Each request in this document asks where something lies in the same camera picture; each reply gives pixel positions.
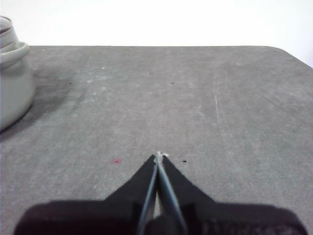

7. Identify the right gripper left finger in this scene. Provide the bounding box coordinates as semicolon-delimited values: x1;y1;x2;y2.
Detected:
13;153;159;235

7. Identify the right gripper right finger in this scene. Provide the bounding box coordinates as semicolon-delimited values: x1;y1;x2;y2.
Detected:
158;154;308;235

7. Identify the pale green electric cooking pot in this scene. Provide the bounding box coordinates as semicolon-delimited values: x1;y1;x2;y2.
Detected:
0;26;34;132

